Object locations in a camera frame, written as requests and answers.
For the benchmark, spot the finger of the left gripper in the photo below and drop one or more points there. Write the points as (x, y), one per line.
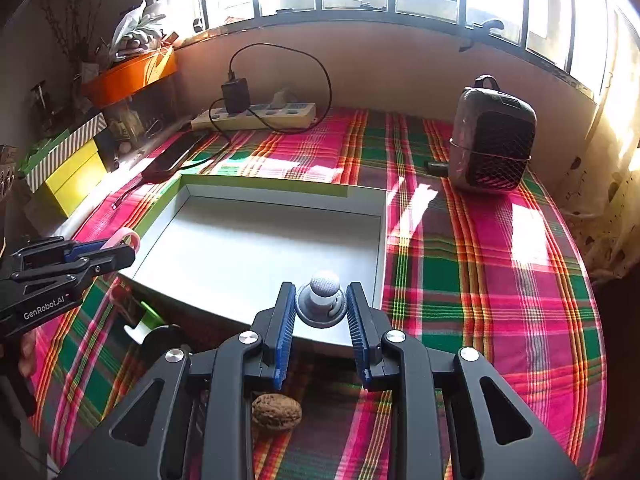
(102, 261)
(51, 251)

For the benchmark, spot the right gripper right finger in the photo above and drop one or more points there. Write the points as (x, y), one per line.
(367, 327)

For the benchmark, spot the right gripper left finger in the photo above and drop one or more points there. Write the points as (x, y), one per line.
(278, 338)

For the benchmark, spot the pink plastic clip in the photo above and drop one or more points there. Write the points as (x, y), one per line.
(123, 236)

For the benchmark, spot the small white grey knob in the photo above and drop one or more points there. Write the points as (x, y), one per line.
(322, 302)

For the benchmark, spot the brown walnut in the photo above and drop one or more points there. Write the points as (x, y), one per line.
(276, 412)

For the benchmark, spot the green white spool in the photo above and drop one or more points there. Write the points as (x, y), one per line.
(149, 321)

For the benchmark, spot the pink silicone cable holder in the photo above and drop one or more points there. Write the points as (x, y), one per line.
(119, 295)

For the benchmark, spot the yellow storage box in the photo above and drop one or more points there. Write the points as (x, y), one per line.
(69, 185)

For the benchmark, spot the striped gift box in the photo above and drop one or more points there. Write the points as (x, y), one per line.
(50, 154)

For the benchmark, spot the white green shallow box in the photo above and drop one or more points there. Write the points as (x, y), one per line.
(219, 248)

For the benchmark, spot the plaid pink green blanket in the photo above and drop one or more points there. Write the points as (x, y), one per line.
(500, 273)

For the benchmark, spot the orange planter box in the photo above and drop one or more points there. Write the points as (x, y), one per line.
(129, 77)

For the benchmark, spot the white power strip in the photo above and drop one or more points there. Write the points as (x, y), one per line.
(291, 116)

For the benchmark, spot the potted green plant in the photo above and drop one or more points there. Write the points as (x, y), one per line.
(143, 29)

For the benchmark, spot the black charger adapter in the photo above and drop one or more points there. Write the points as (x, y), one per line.
(236, 94)

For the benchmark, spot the silver black space heater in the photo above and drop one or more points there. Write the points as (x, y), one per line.
(492, 138)

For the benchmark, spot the spotted cream curtain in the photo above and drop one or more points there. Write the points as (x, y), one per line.
(599, 195)

